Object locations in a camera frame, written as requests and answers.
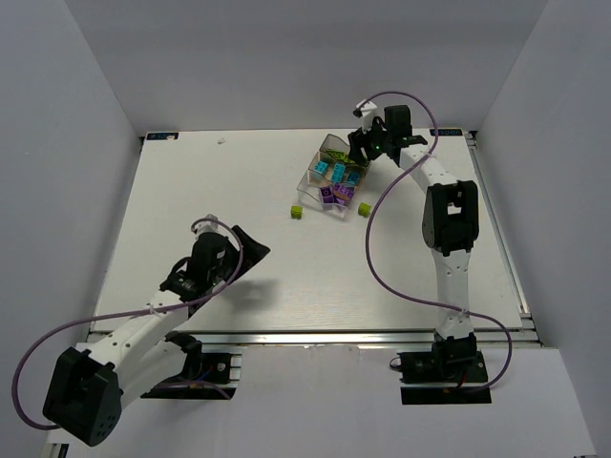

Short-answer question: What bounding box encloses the left corner blue label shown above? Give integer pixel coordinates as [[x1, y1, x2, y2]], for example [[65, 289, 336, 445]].
[[145, 132, 179, 141]]

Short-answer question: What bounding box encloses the right corner blue label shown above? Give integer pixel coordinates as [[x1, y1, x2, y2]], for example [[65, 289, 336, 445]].
[[430, 128, 464, 136]]

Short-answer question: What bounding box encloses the purple 2x4 lego plate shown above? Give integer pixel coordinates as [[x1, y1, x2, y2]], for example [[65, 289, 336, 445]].
[[333, 183, 354, 200]]

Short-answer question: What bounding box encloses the green 2x4 lego brick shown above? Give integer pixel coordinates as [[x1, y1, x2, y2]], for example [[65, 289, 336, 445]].
[[326, 150, 348, 161]]

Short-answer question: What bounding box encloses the small teal lego brick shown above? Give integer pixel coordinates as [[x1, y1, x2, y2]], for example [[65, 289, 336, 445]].
[[346, 173, 360, 186]]

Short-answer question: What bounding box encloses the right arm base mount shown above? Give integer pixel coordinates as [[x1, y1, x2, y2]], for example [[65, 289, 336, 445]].
[[389, 351, 492, 406]]

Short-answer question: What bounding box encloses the green small lego brick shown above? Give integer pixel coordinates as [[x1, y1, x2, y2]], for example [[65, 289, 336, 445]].
[[290, 205, 303, 219]]

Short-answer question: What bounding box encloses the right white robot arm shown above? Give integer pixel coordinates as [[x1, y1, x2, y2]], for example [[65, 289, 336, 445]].
[[348, 101, 479, 361]]

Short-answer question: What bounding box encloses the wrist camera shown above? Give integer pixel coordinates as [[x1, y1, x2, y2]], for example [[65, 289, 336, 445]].
[[190, 214, 219, 239], [352, 100, 380, 133]]

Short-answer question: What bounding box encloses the corner blue label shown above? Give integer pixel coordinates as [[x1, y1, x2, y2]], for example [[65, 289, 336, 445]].
[[145, 132, 179, 141], [430, 128, 464, 136]]

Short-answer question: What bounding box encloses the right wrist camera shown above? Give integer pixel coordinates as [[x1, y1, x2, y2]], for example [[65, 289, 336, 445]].
[[352, 100, 380, 133]]

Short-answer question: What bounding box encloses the clear plastic container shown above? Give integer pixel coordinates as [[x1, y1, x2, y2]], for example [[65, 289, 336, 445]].
[[297, 171, 358, 219]]

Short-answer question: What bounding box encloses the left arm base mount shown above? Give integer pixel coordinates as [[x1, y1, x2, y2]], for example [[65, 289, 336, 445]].
[[140, 332, 241, 401]]

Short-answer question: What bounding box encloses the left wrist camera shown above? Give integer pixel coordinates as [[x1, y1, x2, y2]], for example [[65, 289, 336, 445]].
[[190, 214, 219, 239]]

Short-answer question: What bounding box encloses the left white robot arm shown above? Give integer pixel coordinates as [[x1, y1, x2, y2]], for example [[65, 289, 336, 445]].
[[43, 218, 271, 447]]

